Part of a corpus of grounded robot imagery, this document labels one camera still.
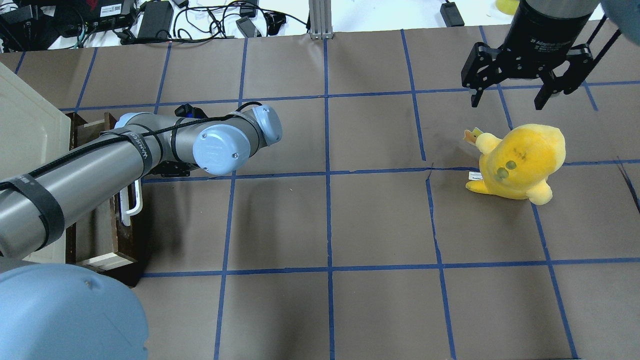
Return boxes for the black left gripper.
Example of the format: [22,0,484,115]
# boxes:
[149,161,198,178]

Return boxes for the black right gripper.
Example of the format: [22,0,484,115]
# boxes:
[461,0,599,111]

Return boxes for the dark wooden drawer front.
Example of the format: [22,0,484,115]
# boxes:
[65,112,143,273]

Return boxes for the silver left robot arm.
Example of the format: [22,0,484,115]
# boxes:
[0,101,283,360]

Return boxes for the yellow plush toy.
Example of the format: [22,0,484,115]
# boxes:
[463,123,567,206]

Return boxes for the black power adapter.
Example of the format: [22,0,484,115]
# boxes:
[439,0,466,28]

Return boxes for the cream cabinet body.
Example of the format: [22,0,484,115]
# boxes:
[1,64,71,268]

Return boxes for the black power brick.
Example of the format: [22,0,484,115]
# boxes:
[137,0,174,40]

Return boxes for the black small device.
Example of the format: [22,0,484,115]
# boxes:
[235,16,263,38]

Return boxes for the white drawer handle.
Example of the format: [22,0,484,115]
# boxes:
[119,179,144,227]

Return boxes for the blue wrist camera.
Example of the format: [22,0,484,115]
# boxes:
[174,104,208,119]

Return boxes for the aluminium frame post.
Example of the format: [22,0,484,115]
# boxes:
[308,0,334,40]

